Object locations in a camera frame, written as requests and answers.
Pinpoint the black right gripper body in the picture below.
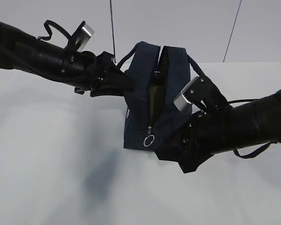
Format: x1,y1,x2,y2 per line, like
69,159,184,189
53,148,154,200
165,112,211,160

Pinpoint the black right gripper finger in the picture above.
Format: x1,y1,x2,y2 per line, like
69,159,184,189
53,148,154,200
155,138,190,163
179,159,206,173

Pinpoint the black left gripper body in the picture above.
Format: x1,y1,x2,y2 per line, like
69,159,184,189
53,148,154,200
74,51,114,95

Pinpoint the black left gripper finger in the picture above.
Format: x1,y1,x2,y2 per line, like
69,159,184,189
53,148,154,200
103,67,135,91
90,85,124,98

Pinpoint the navy blue lunch bag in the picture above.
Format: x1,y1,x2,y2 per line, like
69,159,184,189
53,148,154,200
118,41,209,152

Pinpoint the glass container green lid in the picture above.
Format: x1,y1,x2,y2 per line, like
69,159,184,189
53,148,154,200
149,85,165,125

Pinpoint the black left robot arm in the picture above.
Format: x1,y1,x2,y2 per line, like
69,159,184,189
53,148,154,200
0,20,135,97

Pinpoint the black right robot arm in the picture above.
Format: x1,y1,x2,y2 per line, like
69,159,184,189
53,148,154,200
155,89,281,173

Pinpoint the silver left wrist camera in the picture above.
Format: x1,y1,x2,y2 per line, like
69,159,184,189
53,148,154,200
67,21,95,52

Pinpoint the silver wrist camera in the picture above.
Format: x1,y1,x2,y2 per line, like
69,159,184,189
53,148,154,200
67,21,95,52
173,76,228,112

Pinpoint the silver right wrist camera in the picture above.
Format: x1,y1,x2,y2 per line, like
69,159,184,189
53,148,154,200
173,76,228,112

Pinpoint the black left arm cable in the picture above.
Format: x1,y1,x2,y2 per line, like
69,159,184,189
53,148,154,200
0,20,94,83

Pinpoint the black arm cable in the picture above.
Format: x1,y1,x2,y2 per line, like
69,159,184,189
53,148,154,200
227,98,279,160
0,20,94,83

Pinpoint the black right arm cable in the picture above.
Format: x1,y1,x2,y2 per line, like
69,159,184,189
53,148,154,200
227,98,279,160

